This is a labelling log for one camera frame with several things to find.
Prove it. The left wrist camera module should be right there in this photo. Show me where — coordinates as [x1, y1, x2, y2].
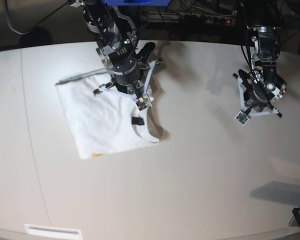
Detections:
[234, 111, 251, 127]

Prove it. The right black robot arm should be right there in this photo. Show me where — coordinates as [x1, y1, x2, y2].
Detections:
[67, 0, 163, 110]

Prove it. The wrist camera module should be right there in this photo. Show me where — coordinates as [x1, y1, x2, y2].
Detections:
[234, 111, 251, 127]
[135, 94, 153, 111]

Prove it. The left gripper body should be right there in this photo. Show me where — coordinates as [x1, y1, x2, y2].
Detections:
[232, 72, 283, 118]

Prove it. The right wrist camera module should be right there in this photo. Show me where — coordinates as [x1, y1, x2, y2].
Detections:
[135, 94, 153, 111]

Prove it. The black power strip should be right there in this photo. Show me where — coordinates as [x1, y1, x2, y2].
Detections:
[140, 11, 237, 26]

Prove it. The white printed T-shirt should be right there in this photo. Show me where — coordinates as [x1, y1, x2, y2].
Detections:
[55, 73, 160, 160]

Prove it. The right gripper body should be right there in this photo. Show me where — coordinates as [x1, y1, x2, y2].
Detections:
[93, 58, 164, 103]

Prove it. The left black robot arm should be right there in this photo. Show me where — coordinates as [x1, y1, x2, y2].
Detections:
[233, 0, 287, 125]

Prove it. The blue box at top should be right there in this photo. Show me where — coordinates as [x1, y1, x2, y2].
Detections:
[102, 0, 170, 7]

